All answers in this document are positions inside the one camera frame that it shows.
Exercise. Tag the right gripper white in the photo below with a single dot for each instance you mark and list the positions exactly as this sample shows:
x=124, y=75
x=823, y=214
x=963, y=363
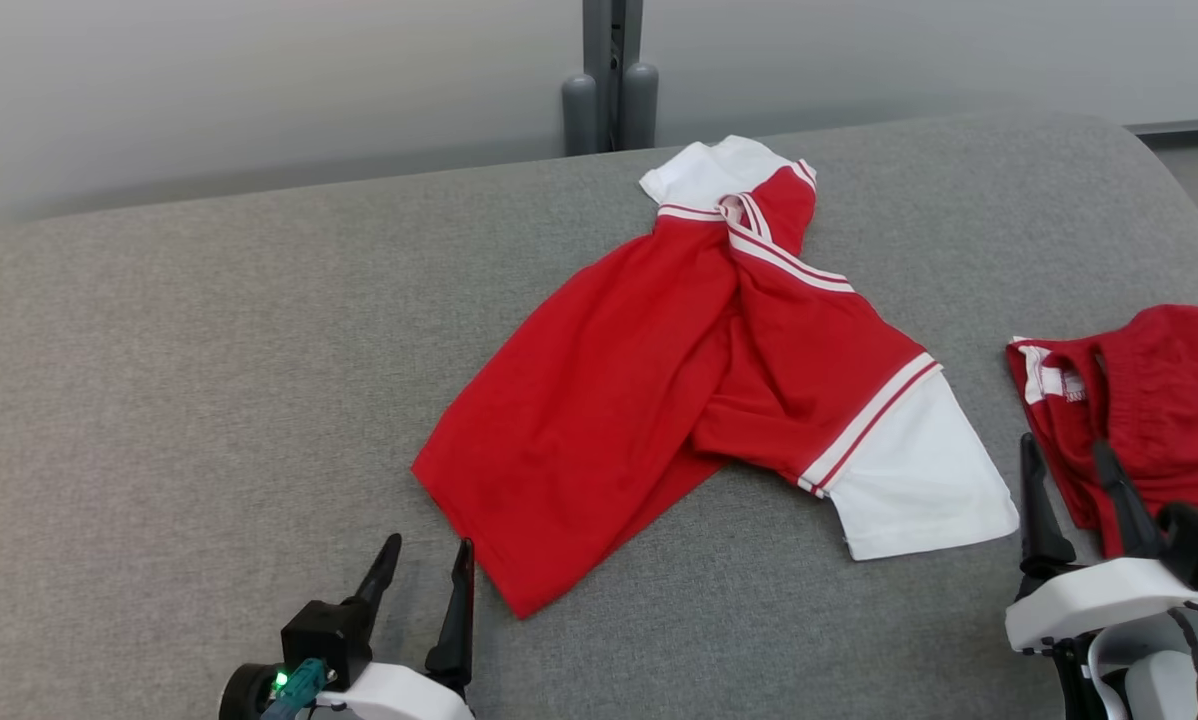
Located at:
x=1089, y=600

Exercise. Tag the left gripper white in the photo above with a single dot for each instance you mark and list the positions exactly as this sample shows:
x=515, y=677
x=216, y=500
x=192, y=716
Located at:
x=399, y=695

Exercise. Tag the red shorts with white stripe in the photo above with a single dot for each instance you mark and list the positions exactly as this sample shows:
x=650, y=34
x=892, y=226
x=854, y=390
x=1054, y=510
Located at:
x=1169, y=400

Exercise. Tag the red basketball jersey white sleeves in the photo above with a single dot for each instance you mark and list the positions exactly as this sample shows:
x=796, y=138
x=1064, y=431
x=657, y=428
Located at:
x=619, y=400

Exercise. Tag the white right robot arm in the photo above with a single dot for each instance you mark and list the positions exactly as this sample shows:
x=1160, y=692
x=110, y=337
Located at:
x=1159, y=690

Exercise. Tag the dark baseboard strip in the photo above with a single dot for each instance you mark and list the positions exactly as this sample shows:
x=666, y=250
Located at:
x=1184, y=127

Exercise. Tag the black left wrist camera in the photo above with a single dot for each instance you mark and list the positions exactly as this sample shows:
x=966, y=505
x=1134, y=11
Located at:
x=324, y=635

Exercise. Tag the grey cylinder post foot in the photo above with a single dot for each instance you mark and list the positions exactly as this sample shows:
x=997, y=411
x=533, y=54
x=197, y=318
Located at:
x=578, y=115
x=641, y=105

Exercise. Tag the grey metal partition post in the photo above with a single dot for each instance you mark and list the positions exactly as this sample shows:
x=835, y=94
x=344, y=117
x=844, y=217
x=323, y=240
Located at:
x=611, y=60

